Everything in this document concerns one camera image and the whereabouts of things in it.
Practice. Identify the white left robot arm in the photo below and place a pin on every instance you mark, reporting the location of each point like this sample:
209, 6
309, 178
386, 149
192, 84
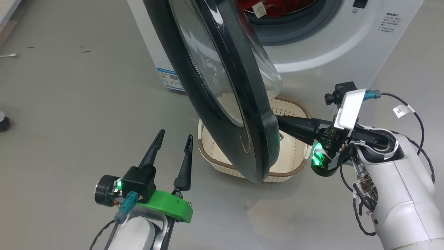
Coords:
135, 232

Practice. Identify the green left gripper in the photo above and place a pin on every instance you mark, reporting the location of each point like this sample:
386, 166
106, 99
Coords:
170, 206

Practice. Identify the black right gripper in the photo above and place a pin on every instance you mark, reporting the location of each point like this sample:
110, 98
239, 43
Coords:
329, 146

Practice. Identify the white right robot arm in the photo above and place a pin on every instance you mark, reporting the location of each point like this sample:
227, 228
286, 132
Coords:
399, 194

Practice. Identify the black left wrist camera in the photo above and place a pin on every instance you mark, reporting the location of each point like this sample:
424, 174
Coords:
138, 182

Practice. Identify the red garment with care tag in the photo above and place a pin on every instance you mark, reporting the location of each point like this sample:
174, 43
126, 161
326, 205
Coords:
288, 7

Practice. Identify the pale wooden furniture edge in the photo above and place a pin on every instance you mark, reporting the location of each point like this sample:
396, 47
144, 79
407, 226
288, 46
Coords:
7, 21

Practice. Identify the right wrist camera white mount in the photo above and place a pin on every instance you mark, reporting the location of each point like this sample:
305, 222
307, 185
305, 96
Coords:
350, 111

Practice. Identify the white front-load washing machine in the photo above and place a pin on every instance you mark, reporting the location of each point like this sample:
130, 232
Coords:
347, 41

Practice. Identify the cream perforated laundry basket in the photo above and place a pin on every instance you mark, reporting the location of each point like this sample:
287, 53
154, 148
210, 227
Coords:
295, 156

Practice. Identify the small white floor scrap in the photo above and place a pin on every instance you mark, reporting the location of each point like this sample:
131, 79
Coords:
8, 55

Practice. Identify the black round glass washer door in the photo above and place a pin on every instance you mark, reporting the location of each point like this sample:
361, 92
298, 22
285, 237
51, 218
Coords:
249, 104

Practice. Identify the black round floor foot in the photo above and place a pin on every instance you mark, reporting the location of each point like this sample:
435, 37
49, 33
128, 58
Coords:
3, 122

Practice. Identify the blue energy label sticker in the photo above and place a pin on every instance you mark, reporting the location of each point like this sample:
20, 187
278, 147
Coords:
170, 79

